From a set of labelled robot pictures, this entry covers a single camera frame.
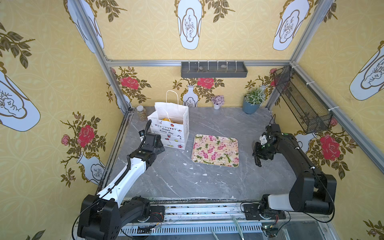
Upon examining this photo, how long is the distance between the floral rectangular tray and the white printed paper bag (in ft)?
0.27

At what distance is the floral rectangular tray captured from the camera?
94 centimetres

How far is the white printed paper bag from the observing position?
0.82 meters
